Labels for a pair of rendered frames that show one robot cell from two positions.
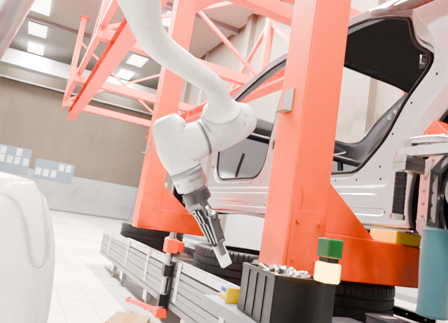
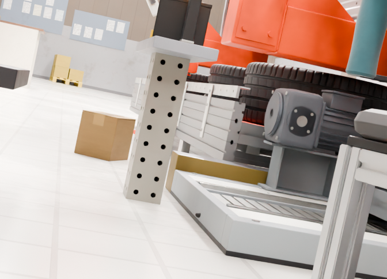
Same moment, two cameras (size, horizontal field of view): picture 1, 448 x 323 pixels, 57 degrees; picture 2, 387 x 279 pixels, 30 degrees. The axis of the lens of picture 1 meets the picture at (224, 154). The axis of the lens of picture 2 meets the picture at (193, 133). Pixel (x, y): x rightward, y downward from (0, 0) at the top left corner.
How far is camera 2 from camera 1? 121 cm
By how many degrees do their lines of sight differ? 18
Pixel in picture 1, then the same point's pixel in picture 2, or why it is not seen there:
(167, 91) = not seen: outside the picture
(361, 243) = (334, 22)
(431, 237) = not seen: outside the picture
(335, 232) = (302, 8)
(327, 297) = (193, 6)
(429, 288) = (355, 45)
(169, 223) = not seen: hidden behind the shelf
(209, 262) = (219, 81)
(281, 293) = (165, 8)
